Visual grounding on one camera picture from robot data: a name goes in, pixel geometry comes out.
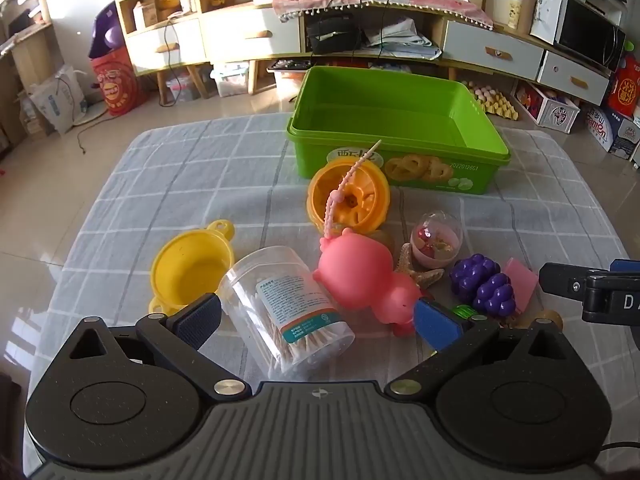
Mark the clear pink capsule egg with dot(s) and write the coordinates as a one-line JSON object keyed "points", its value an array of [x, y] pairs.
{"points": [[435, 240]]}

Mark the brown toy octopus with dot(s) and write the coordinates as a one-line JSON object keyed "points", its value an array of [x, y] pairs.
{"points": [[547, 318]]}

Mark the beige starfish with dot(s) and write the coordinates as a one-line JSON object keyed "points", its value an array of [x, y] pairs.
{"points": [[407, 265]]}

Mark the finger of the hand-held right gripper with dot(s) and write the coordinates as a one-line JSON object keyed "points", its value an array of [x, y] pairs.
{"points": [[627, 266], [562, 281]]}

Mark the tall paper cup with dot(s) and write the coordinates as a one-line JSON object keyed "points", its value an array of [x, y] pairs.
{"points": [[517, 2]]}

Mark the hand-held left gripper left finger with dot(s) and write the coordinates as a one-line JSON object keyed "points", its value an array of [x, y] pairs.
{"points": [[200, 321]]}

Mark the grey checked tablecloth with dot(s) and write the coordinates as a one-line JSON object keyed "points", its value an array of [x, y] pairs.
{"points": [[200, 170]]}

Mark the white printed crate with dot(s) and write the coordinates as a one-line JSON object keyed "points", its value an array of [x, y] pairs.
{"points": [[550, 110]]}

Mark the small grey drawer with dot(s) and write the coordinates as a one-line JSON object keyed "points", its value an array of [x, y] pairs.
{"points": [[572, 77]]}

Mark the wooden TV cabinet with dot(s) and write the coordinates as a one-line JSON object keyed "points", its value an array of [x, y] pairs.
{"points": [[425, 67]]}

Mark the orange toy wheel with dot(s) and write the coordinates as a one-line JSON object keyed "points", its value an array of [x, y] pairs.
{"points": [[370, 200]]}

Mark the egg tray with eggs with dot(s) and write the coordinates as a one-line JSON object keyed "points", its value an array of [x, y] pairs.
{"points": [[492, 97]]}

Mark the black microwave oven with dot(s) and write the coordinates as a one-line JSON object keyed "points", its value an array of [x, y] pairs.
{"points": [[590, 35]]}

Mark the clear cotton swab jar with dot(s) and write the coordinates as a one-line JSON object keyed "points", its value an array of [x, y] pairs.
{"points": [[280, 305]]}

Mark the yellow toy pot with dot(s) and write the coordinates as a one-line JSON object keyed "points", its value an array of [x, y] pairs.
{"points": [[185, 270]]}

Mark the white plastic bag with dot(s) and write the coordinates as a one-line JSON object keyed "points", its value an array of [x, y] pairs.
{"points": [[57, 102]]}

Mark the purple toy grapes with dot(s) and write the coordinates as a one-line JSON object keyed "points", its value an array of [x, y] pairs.
{"points": [[480, 280]]}

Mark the black tool tray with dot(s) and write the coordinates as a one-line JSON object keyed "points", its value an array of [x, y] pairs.
{"points": [[290, 65]]}

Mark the red printed bag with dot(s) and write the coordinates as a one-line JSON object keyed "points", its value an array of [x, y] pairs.
{"points": [[117, 87]]}

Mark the purple plastic toy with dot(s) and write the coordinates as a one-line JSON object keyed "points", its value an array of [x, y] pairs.
{"points": [[107, 30]]}

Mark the red gift box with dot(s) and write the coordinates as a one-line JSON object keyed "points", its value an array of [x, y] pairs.
{"points": [[627, 90]]}

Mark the clear storage bin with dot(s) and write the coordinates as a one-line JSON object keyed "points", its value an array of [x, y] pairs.
{"points": [[230, 80], [182, 87]]}

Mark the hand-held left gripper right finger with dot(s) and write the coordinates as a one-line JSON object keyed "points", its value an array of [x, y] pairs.
{"points": [[440, 328]]}

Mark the wide grey drawer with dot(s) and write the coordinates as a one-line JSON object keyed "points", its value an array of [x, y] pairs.
{"points": [[492, 50]]}

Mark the black bag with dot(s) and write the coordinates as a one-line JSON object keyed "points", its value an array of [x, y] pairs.
{"points": [[330, 35]]}

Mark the pile of papers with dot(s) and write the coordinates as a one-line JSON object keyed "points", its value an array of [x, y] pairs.
{"points": [[400, 37]]}

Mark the green plastic box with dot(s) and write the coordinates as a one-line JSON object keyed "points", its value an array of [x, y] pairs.
{"points": [[400, 105]]}

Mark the pink block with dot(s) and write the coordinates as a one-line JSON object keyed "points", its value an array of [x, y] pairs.
{"points": [[522, 280]]}

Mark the white box with drawing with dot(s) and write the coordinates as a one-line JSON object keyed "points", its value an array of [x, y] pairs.
{"points": [[545, 15]]}

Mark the white noodle carton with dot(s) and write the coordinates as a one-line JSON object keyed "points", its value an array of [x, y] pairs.
{"points": [[607, 132]]}

